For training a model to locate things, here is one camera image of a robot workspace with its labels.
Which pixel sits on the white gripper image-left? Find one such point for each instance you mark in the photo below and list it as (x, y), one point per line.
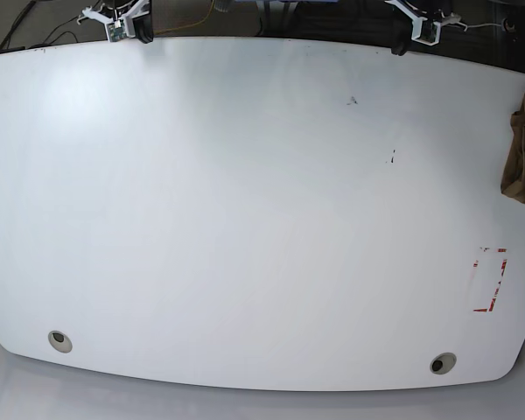
(141, 18)

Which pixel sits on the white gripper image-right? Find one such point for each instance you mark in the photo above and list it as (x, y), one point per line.
(437, 10)

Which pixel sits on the red tape rectangle marking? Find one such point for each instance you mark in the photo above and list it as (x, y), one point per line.
(488, 272)

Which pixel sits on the grey table grommet left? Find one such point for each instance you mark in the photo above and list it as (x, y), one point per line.
(60, 342)

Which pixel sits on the grey table grommet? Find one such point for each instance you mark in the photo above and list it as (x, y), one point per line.
(60, 342)
(443, 363)

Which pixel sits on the grey table grommet right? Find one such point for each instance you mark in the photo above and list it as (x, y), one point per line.
(443, 363)

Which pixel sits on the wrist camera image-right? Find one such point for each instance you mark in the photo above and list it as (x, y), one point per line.
(426, 31)

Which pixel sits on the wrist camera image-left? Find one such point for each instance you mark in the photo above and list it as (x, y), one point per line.
(119, 30)

